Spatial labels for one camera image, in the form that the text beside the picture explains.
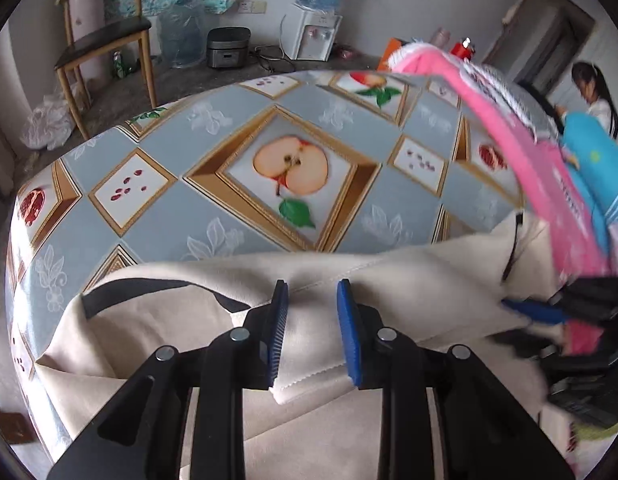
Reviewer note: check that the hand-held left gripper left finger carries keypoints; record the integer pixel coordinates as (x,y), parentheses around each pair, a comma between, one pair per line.
(279,330)

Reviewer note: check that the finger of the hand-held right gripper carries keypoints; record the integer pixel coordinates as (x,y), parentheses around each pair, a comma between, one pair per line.
(536,312)
(529,342)

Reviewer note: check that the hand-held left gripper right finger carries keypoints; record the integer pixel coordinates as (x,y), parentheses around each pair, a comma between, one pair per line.
(349,335)

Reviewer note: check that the cream zip jacket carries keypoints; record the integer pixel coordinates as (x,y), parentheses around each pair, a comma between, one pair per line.
(414,285)

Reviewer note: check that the green shaggy rug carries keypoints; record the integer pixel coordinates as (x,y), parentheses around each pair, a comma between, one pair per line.
(591,432)

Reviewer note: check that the blue pillow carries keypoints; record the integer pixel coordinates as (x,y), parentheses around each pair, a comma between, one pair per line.
(594,160)

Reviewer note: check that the table with patterned tablecloth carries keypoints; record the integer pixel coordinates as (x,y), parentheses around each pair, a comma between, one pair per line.
(199,210)

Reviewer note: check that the pink floral blanket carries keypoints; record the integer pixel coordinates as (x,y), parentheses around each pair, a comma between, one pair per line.
(509,125)

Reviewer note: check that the grey lace-edged cloth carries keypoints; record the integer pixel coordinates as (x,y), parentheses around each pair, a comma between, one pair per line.
(504,90)

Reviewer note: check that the grey door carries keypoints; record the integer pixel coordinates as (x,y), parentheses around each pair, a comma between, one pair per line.
(544,40)

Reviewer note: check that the small wooden box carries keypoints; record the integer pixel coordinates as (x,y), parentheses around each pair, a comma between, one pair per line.
(11,425)

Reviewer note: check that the orange box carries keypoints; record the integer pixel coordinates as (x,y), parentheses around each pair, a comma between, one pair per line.
(389,52)

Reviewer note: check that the dark rice cooker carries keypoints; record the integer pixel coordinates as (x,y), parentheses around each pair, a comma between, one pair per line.
(228,49)

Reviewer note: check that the white water dispenser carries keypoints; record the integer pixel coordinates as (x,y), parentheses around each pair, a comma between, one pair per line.
(314,35)

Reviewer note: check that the green drink can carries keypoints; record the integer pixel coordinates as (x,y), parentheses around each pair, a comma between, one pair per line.
(119,65)

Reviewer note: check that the white plastic bag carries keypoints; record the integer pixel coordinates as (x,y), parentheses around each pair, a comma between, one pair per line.
(46,125)

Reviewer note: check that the empty clear water jug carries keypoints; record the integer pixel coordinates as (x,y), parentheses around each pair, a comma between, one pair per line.
(181,35)

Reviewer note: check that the wooden chair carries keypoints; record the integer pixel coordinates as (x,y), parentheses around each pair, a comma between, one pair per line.
(106,40)

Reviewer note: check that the white wall socket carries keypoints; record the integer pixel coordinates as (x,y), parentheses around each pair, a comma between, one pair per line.
(251,7)

